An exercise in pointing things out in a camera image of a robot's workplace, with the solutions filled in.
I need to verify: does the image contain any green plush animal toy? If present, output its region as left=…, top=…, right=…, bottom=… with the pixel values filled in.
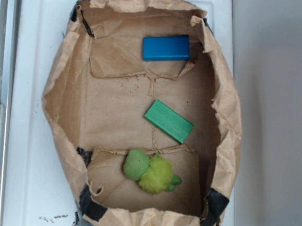
left=123, top=148, right=183, bottom=195

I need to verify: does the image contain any green rectangular block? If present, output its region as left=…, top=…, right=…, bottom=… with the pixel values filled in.
left=144, top=99, right=194, bottom=144

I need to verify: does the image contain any brown paper bag tray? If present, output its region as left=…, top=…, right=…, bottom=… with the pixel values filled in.
left=42, top=0, right=243, bottom=226

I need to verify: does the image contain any blue rectangular block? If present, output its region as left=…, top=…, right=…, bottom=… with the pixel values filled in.
left=142, top=35, right=190, bottom=61

